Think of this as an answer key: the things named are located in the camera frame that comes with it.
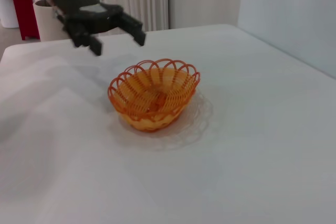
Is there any beige cylindrical bin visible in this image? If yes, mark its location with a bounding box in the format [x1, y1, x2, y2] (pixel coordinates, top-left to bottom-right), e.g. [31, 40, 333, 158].
[34, 0, 72, 42]

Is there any white plant pot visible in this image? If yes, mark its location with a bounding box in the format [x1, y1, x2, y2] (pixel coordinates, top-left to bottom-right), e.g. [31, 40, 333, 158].
[0, 0, 20, 28]

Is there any orange woven plastic basket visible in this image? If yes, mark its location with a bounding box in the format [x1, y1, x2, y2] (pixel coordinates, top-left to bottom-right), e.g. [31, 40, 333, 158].
[107, 58, 202, 132]

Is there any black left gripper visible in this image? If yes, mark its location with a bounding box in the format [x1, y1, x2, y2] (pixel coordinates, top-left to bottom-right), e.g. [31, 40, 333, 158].
[51, 0, 146, 57]

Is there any red cabinet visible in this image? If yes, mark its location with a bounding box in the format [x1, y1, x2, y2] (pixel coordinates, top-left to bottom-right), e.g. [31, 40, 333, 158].
[7, 0, 40, 41]

